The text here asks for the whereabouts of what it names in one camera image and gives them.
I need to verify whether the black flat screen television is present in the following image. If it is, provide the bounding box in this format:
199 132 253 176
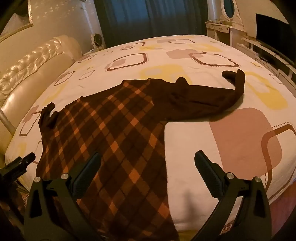
255 13 296 56

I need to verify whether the white television cabinet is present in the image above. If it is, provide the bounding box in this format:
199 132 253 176
239 37 296 80

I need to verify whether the brown orange plaid garment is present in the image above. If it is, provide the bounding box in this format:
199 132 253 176
36 69 246 241

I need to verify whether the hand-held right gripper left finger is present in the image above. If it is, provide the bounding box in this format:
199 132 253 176
23 152 103 241

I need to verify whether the gold framed wall picture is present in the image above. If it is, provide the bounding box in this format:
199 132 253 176
0 0 34 42

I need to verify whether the white vanity with oval mirror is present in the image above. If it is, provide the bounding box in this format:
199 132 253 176
205 0 247 47

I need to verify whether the bed with patterned white sheet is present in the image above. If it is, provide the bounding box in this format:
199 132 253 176
5 35 296 232

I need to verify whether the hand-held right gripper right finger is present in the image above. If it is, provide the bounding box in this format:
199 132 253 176
194 150 274 241

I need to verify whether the dark blue curtain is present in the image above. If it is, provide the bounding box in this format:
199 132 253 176
95 0 208 45

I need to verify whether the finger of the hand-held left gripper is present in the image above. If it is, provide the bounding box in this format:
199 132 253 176
0 152 36 186

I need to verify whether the cream tufted leather headboard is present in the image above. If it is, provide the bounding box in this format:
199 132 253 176
0 35 82 167

